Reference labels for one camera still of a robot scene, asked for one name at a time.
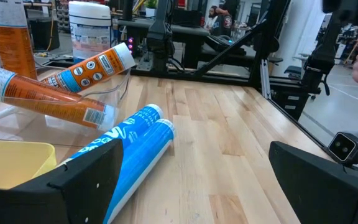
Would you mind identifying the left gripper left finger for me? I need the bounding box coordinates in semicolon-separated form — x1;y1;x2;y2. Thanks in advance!
47;139;124;224

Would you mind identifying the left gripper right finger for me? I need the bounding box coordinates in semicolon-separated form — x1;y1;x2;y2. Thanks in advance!
268;141;358;224

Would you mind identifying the blue silicone sealant tube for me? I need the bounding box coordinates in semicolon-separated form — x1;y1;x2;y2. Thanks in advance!
59;103;165;166
103;118;177;224

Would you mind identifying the orange Gorilla sealant tube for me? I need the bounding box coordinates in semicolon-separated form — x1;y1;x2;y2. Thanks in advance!
0;61;116;131
0;0;39;80
41;42;136;94

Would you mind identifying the white blue wipes canister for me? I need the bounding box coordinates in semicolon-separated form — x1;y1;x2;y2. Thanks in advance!
68;1;112;65

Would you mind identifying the yellow plastic bin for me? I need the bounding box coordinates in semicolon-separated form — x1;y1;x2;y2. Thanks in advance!
0;139;58;190

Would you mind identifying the clear plastic bin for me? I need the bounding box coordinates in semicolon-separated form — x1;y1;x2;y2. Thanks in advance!
0;68;132;147

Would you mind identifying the black stand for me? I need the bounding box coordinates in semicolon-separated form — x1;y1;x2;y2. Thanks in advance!
301;0;358;96

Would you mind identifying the person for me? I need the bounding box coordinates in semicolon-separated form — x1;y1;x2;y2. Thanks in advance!
208;4;239;37

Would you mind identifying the small black table camera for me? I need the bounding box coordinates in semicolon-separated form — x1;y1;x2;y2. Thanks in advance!
327;131;358;167

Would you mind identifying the black metal rig frame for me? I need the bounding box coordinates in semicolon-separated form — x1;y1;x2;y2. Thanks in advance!
129;0;332;122

